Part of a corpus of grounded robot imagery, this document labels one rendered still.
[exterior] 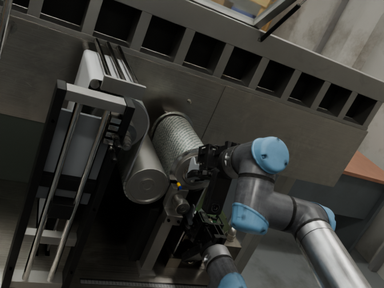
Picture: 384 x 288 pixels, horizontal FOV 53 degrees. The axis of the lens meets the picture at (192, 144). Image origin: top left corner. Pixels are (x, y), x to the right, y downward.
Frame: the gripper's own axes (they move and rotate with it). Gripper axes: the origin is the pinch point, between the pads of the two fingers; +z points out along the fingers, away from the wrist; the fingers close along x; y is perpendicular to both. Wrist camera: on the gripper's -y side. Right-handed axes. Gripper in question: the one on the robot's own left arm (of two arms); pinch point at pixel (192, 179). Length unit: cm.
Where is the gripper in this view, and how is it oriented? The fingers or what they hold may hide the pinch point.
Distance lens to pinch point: 107.0
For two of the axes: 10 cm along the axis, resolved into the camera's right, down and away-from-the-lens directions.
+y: 1.1, -9.6, 2.5
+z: -4.7, 1.7, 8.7
